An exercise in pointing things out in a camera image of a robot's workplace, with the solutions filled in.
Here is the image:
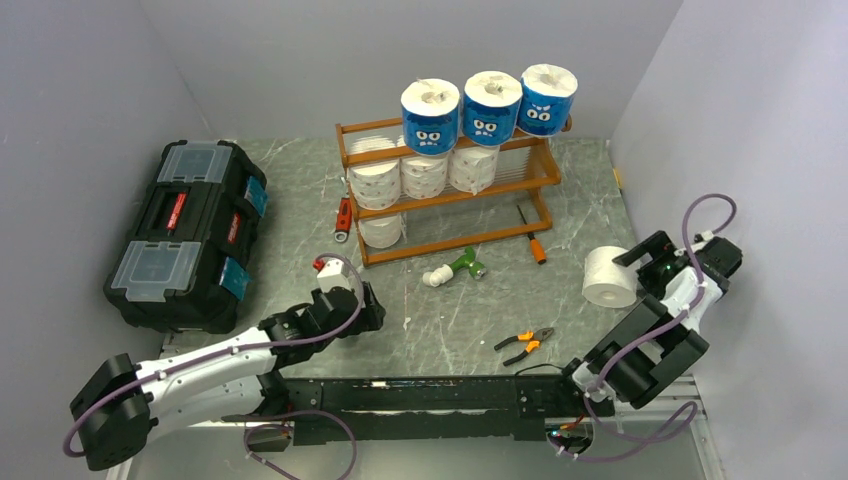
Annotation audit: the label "plain white paper roll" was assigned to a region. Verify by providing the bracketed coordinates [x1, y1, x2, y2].
[358, 214, 405, 249]

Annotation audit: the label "white floral paper roll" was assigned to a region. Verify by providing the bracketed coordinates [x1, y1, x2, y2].
[347, 135, 401, 210]
[400, 152, 451, 199]
[448, 146, 500, 195]

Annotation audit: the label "blue paper roll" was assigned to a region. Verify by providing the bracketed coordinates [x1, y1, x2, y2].
[461, 71, 523, 148]
[400, 78, 461, 157]
[517, 64, 578, 138]

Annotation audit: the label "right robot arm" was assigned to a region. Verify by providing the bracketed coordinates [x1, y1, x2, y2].
[550, 230, 743, 415]

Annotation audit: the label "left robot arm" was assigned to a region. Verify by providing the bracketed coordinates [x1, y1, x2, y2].
[63, 283, 386, 471]

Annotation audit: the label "orange wooden shelf rack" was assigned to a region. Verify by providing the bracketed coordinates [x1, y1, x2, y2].
[351, 130, 563, 267]

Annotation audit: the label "white plastic pipe fitting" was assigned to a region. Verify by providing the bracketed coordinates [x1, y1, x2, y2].
[422, 264, 454, 287]

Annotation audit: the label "green plastic pipe fitting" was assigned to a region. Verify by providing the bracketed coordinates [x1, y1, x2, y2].
[449, 246, 487, 280]

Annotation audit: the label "black plastic toolbox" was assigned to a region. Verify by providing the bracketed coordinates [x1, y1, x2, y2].
[103, 140, 269, 334]

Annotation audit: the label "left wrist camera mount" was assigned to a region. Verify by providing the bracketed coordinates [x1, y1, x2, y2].
[313, 258, 351, 293]

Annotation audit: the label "red handled wrench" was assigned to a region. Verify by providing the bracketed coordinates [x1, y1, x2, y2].
[334, 196, 352, 243]

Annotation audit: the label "orange handled screwdriver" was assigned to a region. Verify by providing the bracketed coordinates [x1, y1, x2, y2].
[516, 205, 547, 265]

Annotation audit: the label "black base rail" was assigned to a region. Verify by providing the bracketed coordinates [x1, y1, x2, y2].
[227, 373, 585, 446]

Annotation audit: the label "orange handled pliers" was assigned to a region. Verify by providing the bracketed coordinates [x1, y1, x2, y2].
[493, 327, 555, 367]

